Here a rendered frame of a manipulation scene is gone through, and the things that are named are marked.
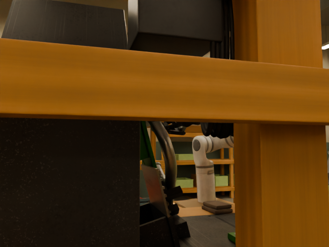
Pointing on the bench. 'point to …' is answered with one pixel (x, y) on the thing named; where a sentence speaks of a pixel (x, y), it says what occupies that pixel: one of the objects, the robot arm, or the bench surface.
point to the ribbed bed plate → (155, 188)
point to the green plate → (146, 147)
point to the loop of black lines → (225, 130)
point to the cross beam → (155, 86)
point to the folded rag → (217, 207)
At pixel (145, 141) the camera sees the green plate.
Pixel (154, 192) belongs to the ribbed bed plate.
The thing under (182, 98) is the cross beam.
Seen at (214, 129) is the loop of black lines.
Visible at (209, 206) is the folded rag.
